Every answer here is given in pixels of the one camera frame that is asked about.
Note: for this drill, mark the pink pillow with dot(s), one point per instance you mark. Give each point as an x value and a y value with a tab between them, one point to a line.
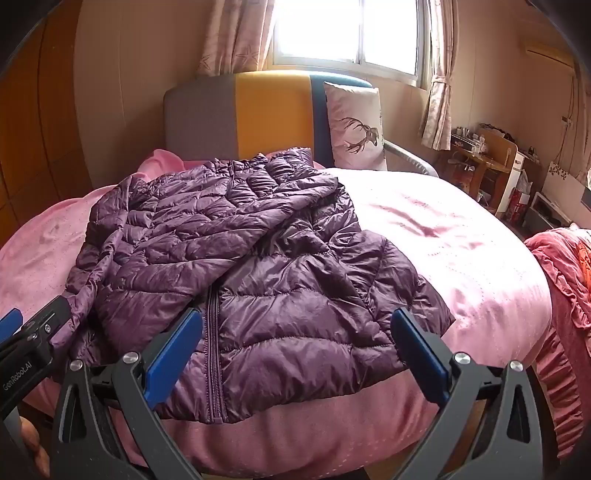
161	161

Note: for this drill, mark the pink bed cover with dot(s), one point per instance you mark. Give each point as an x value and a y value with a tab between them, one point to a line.
461	258

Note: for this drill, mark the star print curtain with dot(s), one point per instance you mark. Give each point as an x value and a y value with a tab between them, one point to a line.
231	37
438	106

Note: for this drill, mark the deer print pillow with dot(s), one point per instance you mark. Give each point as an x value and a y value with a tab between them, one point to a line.
355	129

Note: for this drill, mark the brown wooden wardrobe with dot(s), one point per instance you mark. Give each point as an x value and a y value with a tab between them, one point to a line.
37	138

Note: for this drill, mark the large window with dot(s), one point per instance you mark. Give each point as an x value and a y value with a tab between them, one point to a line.
346	27

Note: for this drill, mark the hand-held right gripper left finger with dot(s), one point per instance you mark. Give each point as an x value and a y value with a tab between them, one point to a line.
173	353

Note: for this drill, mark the grey padded rail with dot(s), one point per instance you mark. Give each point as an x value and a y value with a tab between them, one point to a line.
411	159

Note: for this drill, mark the wall air conditioner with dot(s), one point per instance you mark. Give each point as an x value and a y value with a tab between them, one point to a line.
549	50

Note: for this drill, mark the grey yellow blue headboard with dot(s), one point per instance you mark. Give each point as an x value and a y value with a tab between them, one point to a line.
268	115

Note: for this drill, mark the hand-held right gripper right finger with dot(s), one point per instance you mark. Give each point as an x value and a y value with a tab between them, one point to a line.
420	357

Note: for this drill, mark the purple puffer jacket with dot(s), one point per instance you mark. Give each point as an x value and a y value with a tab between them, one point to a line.
277	277

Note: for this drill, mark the cluttered wooden desk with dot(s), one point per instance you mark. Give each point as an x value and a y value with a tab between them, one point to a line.
496	150

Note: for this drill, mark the red ruffled blanket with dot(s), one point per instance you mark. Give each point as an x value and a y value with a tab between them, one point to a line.
563	286

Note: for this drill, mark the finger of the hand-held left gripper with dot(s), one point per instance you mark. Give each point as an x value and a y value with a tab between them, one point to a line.
51	314
10	318

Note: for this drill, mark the person's left hand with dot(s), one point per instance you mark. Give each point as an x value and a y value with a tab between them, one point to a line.
32	441

